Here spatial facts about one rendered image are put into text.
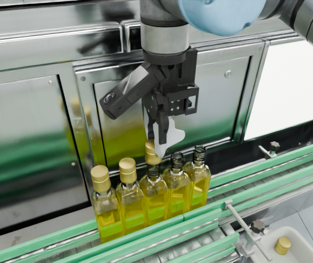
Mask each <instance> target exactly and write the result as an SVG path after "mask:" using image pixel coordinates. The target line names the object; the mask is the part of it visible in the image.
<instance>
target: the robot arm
mask: <svg viewBox="0 0 313 263"><path fill-rule="evenodd" d="M273 18H277V19H280V20H282V21H283V22H284V23H285V24H286V25H288V26H289V27H290V28H292V29H293V30H294V31H295V32H296V33H297V34H299V35H300V36H301V37H302V38H303V39H304V40H306V41H307V42H308V43H309V44H310V45H312V46H313V0H140V20H141V47H142V48H143V59H144V60H145V62H144V63H142V64H141V65H140V66H139V67H138V68H137V69H135V70H134V71H133V72H132V73H130V74H129V75H128V76H127V77H126V78H124V79H123V80H122V81H121V82H120V83H119V84H117V85H116V86H115V87H114V88H113V89H112V90H110V91H109V92H108V93H107V94H106V95H104V96H103V97H102V98H101V99H100V100H99V103H100V105H101V107H102V109H103V111H104V112H105V113H106V114H107V115H108V116H109V117H110V118H111V119H113V120H115V119H117V118H118V117H119V116H120V115H121V114H122V113H124V112H125V111H126V110H127V109H128V108H130V107H131V106H132V105H133V104H134V103H136V102H137V101H138V100H139V99H140V98H142V112H143V120H144V126H145V131H146V136H147V140H149V139H153V138H154V139H155V140H154V143H155V150H154V151H155V153H156V154H157V155H158V156H159V157H160V158H162V157H163V156H164V155H165V151H166V149H167V148H168V147H170V146H172V145H174V144H176V143H178V142H180V141H182V140H183V139H184V137H185V132H184V131H183V130H179V129H175V122H174V120H173V119H172V116H173V115H174V116H177V115H181V114H185V115H190V114H194V113H196V112H197V107H198V98H199V87H198V86H197V85H196V84H195V72H196V62H197V56H198V50H197V49H195V48H192V47H191V46H190V45H189V38H190V25H191V26H193V27H194V28H196V29H198V30H200V31H202V32H206V33H212V34H214V35H217V36H220V37H230V36H234V35H237V34H239V33H241V32H242V30H243V29H245V28H246V27H249V26H251V25H252V24H253V23H254V21H256V20H265V19H273ZM188 87H193V88H189V89H188ZM192 96H196V98H195V107H193V108H190V109H188V107H191V106H192V102H191V101H190V100H189V97H192Z"/></svg>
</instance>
